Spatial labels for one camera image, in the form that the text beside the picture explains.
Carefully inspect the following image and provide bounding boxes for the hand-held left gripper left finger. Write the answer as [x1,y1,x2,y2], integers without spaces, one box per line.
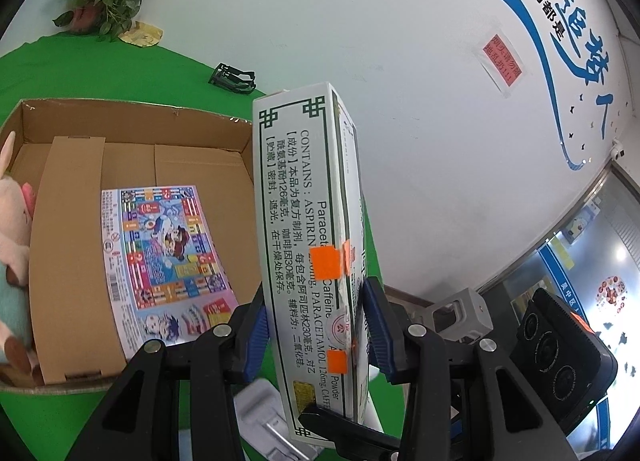
[65,286,273,461]

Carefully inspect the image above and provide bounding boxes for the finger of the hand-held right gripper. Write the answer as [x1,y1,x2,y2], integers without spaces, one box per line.
[298,403,402,452]

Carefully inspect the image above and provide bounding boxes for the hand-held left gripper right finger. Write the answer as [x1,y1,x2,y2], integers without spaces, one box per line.
[361,277,576,461]

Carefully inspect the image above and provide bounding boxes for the colourful printed game box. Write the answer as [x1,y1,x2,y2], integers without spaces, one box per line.
[100,185,240,361]

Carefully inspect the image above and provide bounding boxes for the white medicine box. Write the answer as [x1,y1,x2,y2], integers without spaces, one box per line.
[251,82,371,447]

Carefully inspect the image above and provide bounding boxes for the cardboard box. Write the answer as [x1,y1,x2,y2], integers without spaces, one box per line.
[0,98,256,394]

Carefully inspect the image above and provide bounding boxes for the pink and teal plush toy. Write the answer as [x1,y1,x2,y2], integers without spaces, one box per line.
[0,131,45,387]

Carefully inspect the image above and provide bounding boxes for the white plastic device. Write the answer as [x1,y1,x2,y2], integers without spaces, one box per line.
[234,375,326,461]

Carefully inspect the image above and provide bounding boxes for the glass door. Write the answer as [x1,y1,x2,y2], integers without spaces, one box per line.
[475,161,640,452]

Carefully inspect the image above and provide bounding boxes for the green tablecloth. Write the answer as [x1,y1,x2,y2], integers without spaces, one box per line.
[0,33,386,461]

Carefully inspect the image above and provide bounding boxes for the yellow crumpled paper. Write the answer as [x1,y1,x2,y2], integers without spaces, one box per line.
[118,22,164,48]

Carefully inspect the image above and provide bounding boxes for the red wall sign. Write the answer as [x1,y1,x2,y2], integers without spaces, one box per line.
[475,18,526,98]

